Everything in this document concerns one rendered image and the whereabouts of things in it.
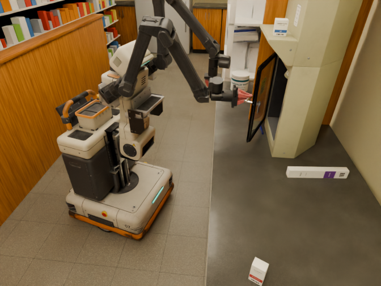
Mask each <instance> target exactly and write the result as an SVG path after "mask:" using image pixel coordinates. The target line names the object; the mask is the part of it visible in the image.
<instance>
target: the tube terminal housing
mask: <svg viewBox="0 0 381 286"><path fill-rule="evenodd" d="M362 1H363V0H288V4H287V10H286V15H285V18H288V20H289V24H288V28H287V30H288V31H289V32H290V33H291V34H292V35H293V36H294V37H295V38H296V40H297V41H298V45H297V49H296V53H295V58H294V62H293V65H292V66H287V65H285V64H284V65H285V66H286V68H287V70H288V72H289V77H288V80H287V85H286V90H285V95H284V98H283V109H282V114H281V118H280V117H278V118H279V121H278V125H277V130H276V135H275V138H274V140H273V137H272V134H271V131H270V127H269V123H268V119H267V117H268V114H267V117H266V118H265V124H264V126H265V130H266V135H267V138H268V143H269V147H270V151H271V155H272V157H280V158H295V157H297V156H298V155H300V154H302V153H303V152H305V151H306V150H307V149H309V148H310V147H312V146H314V144H315V142H316V139H317V136H318V133H319V130H320V127H321V124H322V122H323V119H324V115H325V112H326V110H327V107H328V103H329V100H330V98H331V95H332V91H333V88H334V86H335V83H336V79H337V76H338V73H339V71H340V67H341V64H342V61H343V59H344V55H345V52H346V49H347V47H348V44H349V40H350V37H351V35H352V32H353V28H354V25H355V22H356V20H357V16H358V13H359V10H360V8H361V4H362ZM298 4H300V5H301V10H300V14H299V19H298V24H297V27H296V26H294V25H293V24H294V19H295V14H296V10H297V5H298ZM283 63H284V62H283Z"/></svg>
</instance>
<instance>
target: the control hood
mask: <svg viewBox="0 0 381 286"><path fill-rule="evenodd" d="M260 28H261V30H262V32H263V34H264V36H265V38H266V40H267V41H268V43H269V45H270V46H271V47H272V48H273V50H274V51H275V52H276V53H277V54H278V56H279V57H280V59H281V60H282V61H283V62H284V64H285V65H287V66H292V65H293V62H294V58H295V53H296V49H297V45H298V41H297V40H296V38H295V37H294V36H293V35H292V34H291V33H290V32H289V31H288V30H287V33H286V36H273V28H274V24H261V25H260Z"/></svg>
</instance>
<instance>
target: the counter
mask: <svg viewBox="0 0 381 286"><path fill-rule="evenodd" d="M250 105H251V104H250V103H241V104H239V105H237V106H234V108H231V102H221V101H216V109H215V128H214V148H213V167H212V178H211V197H210V216H209V235H208V254H207V264H206V284H205V286H260V285H258V284H256V283H254V282H253V281H251V280H250V279H248V277H249V273H250V270H251V265H252V263H253V261H254V259H255V257H257V258H259V259H260V260H262V261H264V262H266V263H268V264H269V266H268V269H267V272H266V275H265V279H264V281H263V284H262V286H381V206H380V204H379V202H378V201H377V199H376V197H375V196H374V194H373V193H372V191H371V190H370V188H369V187H368V185H367V183H366V182H365V180H364V179H363V177H362V175H361V174H360V172H359V171H358V169H357V168H356V166H355V164H354V163H353V161H352V160H351V158H350V157H349V155H348V153H347V152H346V150H345V149H344V147H343V146H342V144H341V142H340V141H339V139H338V138H337V136H336V135H335V133H334V131H333V130H332V128H331V127H330V125H324V124H322V125H321V127H320V130H319V133H318V136H317V139H316V142H315V144H314V146H312V147H310V148H309V149H307V150H306V151H305V152H303V153H302V154H300V155H298V156H297V157H295V158H280V157H272V155H271V151H270V147H269V143H268V138H267V135H266V130H265V126H264V124H265V121H263V123H262V125H261V126H262V129H263V132H264V134H262V133H261V130H260V128H259V129H258V130H257V132H256V133H255V135H254V137H253V138H252V140H251V141H250V142H247V134H248V127H249V119H248V117H249V109H250ZM288 166H303V167H347V168H348V170H349V174H348V176H347V178H288V177H287V175H286V171H287V167H288Z"/></svg>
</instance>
